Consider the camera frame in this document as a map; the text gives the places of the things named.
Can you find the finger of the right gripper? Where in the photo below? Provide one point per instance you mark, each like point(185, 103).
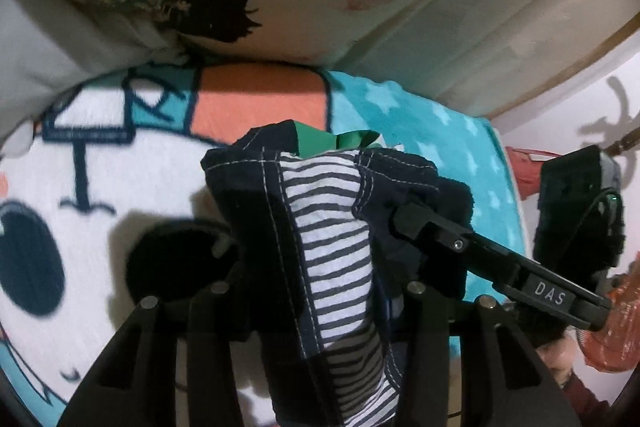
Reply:
point(422, 226)

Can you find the striped pants with patches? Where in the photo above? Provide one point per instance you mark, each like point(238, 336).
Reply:
point(321, 268)

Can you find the person's hand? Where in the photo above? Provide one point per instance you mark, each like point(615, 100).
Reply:
point(559, 356)

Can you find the red bag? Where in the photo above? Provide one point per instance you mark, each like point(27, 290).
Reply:
point(526, 165)

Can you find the teal star cartoon blanket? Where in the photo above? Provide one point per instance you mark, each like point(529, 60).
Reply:
point(123, 153)

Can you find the white plush pillow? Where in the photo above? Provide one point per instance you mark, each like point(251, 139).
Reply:
point(49, 46)

